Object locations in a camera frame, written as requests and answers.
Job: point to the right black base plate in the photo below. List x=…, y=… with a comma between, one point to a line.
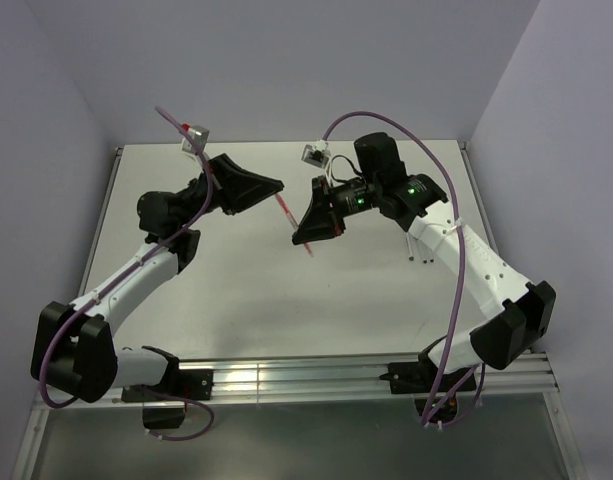
x=417, y=377

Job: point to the aluminium rail frame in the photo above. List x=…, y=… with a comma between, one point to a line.
x=254, y=381

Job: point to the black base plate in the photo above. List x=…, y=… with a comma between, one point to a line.
x=193, y=384
x=417, y=377

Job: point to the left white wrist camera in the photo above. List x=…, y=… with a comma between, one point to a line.
x=199, y=136

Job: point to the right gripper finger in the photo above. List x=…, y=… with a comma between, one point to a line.
x=318, y=225
x=320, y=202

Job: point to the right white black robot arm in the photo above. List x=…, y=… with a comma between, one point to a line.
x=516, y=310

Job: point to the red pen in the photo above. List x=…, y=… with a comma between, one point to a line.
x=290, y=217

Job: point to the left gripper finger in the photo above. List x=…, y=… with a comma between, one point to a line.
x=228, y=174
x=248, y=193

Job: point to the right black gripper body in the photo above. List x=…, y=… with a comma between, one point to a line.
x=353, y=196

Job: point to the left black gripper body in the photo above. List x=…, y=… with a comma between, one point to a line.
x=197, y=195

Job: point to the black box under rail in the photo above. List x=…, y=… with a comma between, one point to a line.
x=162, y=418

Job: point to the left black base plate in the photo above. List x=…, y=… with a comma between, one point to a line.
x=193, y=384

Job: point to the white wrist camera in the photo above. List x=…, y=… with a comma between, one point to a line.
x=199, y=136
x=318, y=155

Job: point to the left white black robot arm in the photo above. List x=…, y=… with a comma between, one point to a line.
x=74, y=349

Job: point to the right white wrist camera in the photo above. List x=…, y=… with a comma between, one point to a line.
x=318, y=155

